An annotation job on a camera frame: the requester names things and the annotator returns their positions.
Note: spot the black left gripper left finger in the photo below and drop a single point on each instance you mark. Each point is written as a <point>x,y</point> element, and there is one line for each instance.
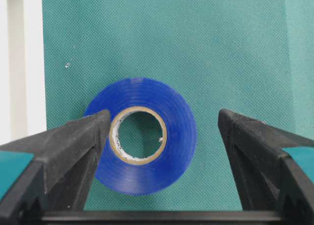
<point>51,170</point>

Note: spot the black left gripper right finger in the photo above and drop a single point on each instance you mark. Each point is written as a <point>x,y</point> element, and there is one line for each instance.
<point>266,175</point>

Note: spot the blue tape roll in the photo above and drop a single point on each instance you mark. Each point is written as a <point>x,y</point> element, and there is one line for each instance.
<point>152,136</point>

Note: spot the white plastic tray case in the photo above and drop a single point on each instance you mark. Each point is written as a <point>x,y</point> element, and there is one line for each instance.
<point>22,72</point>

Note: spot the green table cloth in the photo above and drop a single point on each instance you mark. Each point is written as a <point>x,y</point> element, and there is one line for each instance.
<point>254,57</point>

